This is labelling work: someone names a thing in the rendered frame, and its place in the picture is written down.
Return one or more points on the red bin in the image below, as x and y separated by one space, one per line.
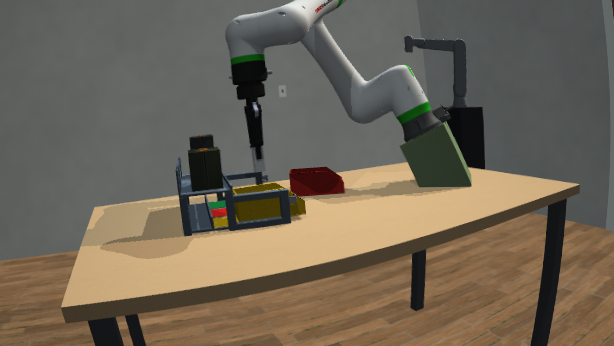
315 181

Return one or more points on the yellow bin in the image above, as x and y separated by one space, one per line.
266 208

